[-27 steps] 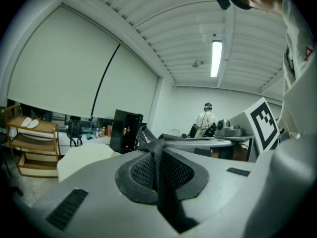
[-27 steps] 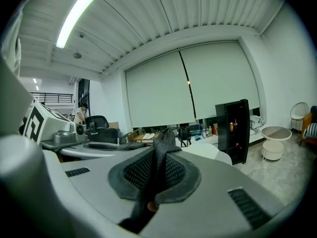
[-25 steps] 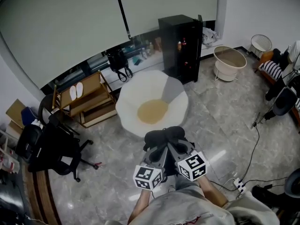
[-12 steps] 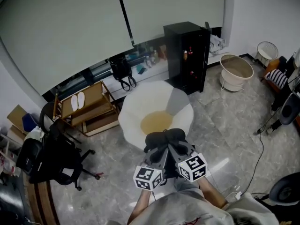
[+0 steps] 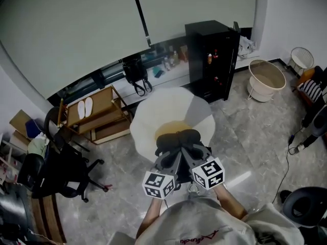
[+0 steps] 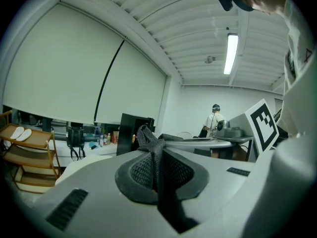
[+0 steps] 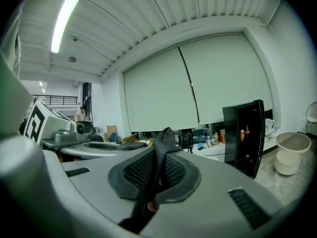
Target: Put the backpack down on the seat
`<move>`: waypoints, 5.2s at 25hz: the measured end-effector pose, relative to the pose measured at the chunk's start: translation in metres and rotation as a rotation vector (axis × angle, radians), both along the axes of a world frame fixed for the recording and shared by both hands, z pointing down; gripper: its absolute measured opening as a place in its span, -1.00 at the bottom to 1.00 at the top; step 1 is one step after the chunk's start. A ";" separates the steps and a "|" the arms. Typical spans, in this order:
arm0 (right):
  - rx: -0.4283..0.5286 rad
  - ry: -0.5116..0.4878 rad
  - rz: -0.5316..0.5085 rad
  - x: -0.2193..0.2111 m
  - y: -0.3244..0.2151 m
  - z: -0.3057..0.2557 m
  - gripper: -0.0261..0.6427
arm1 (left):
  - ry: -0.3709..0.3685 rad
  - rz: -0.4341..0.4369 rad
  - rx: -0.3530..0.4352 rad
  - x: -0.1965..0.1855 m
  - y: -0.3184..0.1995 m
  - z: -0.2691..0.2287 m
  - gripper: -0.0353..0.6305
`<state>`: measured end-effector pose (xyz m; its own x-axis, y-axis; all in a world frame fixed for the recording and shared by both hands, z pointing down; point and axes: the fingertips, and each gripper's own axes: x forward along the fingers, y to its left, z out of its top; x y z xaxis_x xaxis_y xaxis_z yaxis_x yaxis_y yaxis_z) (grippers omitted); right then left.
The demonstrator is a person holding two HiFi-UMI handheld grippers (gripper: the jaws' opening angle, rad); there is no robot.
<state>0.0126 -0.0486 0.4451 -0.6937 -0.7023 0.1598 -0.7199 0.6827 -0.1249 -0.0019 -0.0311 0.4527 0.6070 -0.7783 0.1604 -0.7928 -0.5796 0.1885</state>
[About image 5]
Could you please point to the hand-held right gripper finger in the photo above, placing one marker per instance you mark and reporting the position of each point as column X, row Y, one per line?
column 207, row 155
column 190, row 161

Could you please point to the black smartphone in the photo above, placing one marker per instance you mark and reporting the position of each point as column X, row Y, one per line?
column 159, row 74

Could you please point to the black glass-door fridge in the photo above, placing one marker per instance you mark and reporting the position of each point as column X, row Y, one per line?
column 201, row 47

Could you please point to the striped pillow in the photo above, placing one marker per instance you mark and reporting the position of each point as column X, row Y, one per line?
column 311, row 91

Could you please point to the person's right forearm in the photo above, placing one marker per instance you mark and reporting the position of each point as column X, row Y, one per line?
column 230, row 203

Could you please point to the white roller blind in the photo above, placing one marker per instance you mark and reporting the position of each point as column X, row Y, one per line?
column 64, row 34
column 199, row 4

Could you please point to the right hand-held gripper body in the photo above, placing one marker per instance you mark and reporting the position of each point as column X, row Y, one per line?
column 209, row 172

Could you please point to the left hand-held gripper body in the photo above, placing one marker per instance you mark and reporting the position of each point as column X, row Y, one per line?
column 153, row 181

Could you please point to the white bottle blue cap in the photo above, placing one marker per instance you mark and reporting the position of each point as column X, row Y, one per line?
column 166, row 64

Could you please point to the red soda bottle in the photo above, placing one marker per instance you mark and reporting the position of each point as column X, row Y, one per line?
column 215, row 53

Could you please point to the black handbag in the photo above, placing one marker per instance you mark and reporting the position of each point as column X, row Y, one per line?
column 134, row 70

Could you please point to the green cloth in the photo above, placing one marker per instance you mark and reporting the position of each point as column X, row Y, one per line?
column 37, row 147

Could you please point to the white egg-shaped seat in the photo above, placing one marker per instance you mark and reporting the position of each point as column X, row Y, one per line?
column 158, row 106

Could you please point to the black round floor fan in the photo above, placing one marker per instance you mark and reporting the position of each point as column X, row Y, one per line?
column 304, row 205

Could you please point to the white crumpled bag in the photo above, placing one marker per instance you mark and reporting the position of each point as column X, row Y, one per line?
column 246, row 47

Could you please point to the round white side table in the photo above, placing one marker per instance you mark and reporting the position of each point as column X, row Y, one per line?
column 265, row 85

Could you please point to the cardboard box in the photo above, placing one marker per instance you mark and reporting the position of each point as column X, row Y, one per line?
column 19, row 121

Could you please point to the black garment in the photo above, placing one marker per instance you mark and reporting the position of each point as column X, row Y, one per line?
column 176, row 136

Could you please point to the person's white shirt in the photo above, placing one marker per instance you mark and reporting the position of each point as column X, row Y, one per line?
column 204, row 226

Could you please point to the wooden shelf trolley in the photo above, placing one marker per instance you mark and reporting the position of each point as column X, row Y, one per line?
column 102, row 103

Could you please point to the brown wooden bench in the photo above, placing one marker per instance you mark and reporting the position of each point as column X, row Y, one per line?
column 48, row 218

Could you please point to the person's left forearm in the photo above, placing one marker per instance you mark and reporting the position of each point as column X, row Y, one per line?
column 150, row 213

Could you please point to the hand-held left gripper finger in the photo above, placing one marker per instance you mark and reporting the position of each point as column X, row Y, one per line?
column 158, row 166
column 176, row 166

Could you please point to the orange armchair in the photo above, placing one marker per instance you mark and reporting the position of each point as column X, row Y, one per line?
column 305, row 75

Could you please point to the black office chair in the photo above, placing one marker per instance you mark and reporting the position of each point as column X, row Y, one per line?
column 51, row 167

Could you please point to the green drink bottle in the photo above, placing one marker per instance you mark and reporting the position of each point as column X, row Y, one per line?
column 175, row 57

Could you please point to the teal cloth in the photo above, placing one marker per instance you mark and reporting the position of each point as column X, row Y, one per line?
column 155, row 70

